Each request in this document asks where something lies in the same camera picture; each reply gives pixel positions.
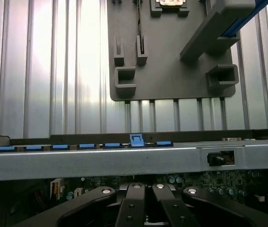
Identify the silver CPU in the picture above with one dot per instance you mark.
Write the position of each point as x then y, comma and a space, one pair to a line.
172, 2

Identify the hard disk in blue carrier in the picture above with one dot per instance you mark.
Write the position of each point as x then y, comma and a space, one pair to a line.
250, 16

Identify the white power connector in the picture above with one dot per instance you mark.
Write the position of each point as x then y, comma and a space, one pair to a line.
57, 189

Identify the grey parts rack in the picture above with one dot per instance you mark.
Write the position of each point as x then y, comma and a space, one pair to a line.
167, 71

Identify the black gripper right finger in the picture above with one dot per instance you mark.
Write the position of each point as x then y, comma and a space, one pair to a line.
169, 210

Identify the open black PC case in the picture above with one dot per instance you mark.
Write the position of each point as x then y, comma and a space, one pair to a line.
100, 163

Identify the green motherboard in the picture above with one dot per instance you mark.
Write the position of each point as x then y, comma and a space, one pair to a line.
219, 182

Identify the black intrusion switch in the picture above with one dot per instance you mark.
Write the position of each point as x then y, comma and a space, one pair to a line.
217, 159

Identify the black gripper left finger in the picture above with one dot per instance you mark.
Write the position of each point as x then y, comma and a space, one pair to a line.
131, 208

